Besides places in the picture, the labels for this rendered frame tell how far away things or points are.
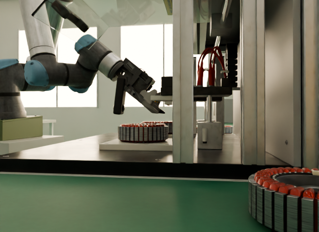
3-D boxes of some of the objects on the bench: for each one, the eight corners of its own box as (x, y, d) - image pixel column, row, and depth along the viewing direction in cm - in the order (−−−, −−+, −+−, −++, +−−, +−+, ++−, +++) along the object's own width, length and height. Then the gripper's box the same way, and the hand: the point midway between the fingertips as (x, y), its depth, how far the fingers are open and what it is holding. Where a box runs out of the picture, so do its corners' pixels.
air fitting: (201, 143, 55) (201, 128, 55) (201, 142, 56) (201, 128, 56) (207, 143, 55) (207, 128, 55) (207, 142, 56) (207, 128, 56)
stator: (109, 142, 57) (110, 124, 57) (126, 138, 68) (126, 122, 68) (163, 143, 55) (163, 125, 55) (171, 139, 66) (171, 123, 66)
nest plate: (98, 149, 55) (98, 143, 55) (119, 142, 70) (119, 137, 70) (173, 151, 53) (173, 144, 53) (179, 143, 68) (179, 138, 68)
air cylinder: (196, 149, 56) (196, 121, 56) (197, 145, 64) (197, 121, 64) (222, 149, 56) (222, 122, 56) (219, 145, 63) (219, 121, 63)
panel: (292, 166, 37) (291, -54, 38) (232, 133, 103) (232, 53, 103) (301, 167, 37) (300, -55, 38) (236, 133, 103) (235, 53, 103)
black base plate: (-15, 171, 45) (-15, 157, 45) (110, 138, 108) (110, 132, 108) (291, 181, 38) (291, 164, 38) (233, 139, 102) (233, 133, 102)
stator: (136, 134, 81) (136, 121, 81) (144, 131, 92) (144, 120, 92) (174, 134, 79) (174, 121, 79) (177, 132, 90) (177, 120, 90)
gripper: (117, 50, 78) (172, 94, 75) (134, 63, 97) (177, 99, 95) (98, 74, 78) (152, 119, 76) (118, 82, 98) (161, 118, 96)
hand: (160, 115), depth 86 cm, fingers open, 14 cm apart
